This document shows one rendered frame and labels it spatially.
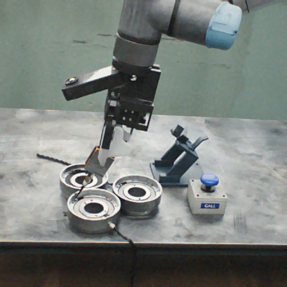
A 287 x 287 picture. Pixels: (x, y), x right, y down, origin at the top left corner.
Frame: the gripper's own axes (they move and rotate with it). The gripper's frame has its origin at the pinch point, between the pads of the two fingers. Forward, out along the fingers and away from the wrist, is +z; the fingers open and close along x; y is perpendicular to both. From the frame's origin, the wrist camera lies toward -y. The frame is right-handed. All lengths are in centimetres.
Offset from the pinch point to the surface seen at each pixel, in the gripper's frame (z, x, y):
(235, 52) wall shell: 17, 165, 77
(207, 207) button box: 7.8, -0.6, 24.5
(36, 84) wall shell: 57, 162, -28
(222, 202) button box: 6.0, -0.4, 27.2
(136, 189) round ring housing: 9.8, 4.9, 9.7
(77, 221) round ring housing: 10.9, -7.6, -2.3
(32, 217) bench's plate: 14.8, -3.2, -10.8
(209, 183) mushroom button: 3.0, 1.2, 23.6
